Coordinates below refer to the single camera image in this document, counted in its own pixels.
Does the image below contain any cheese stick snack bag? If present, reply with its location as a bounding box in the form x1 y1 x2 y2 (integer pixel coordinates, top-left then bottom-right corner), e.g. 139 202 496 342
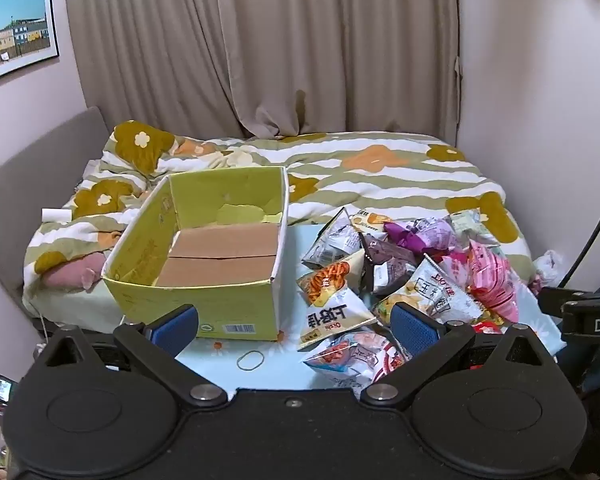
296 250 378 352

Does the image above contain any framed wall picture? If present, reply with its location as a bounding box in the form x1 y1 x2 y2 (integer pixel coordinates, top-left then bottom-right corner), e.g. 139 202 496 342
0 0 61 87

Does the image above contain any purple snack bag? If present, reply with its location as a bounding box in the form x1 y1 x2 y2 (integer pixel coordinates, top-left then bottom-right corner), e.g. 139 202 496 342
382 217 468 256

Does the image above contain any grey white snack bag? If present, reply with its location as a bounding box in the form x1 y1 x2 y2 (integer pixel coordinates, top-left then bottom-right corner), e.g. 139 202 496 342
301 207 363 268

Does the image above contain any pink snack bag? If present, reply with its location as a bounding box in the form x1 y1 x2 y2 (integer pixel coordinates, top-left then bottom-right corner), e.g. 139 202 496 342
467 240 521 323

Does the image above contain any black cable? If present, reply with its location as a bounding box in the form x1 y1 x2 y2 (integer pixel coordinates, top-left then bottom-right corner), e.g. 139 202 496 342
560 177 600 288

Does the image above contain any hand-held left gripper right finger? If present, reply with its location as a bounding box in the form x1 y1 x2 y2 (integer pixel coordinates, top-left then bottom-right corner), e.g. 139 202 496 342
360 302 556 408

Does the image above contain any yellow-green cardboard box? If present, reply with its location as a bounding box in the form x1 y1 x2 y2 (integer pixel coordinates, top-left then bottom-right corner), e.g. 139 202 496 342
101 165 288 341

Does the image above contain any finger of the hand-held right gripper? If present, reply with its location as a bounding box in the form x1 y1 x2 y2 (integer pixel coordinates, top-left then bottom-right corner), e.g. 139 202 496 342
537 286 600 317

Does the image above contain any grey bed headboard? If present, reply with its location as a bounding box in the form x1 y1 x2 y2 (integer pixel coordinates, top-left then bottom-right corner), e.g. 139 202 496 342
0 106 111 311

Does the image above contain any floral striped duvet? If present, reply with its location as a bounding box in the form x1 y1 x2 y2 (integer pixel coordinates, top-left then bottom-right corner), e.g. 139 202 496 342
22 120 536 321

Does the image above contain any rubber band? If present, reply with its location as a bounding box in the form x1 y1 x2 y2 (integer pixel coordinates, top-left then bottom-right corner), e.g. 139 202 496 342
236 350 266 372

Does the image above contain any beige curtain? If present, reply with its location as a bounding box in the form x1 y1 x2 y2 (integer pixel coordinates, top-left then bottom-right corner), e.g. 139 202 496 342
62 0 463 141

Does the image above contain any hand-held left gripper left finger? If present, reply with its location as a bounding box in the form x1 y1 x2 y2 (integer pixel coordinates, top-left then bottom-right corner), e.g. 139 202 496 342
32 304 229 408

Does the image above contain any white plastic bag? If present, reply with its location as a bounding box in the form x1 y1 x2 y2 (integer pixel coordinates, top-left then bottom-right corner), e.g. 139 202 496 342
530 250 566 291

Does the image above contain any pile of mixed snack packets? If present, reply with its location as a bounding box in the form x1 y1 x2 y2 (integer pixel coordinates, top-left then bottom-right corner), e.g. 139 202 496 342
296 207 523 391

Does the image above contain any pale green snack bag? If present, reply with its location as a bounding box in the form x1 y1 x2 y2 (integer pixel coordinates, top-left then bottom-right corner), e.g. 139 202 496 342
447 209 501 246

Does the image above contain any smartphone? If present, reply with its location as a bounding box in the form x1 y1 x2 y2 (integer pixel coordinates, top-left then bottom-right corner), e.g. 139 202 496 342
0 374 18 408

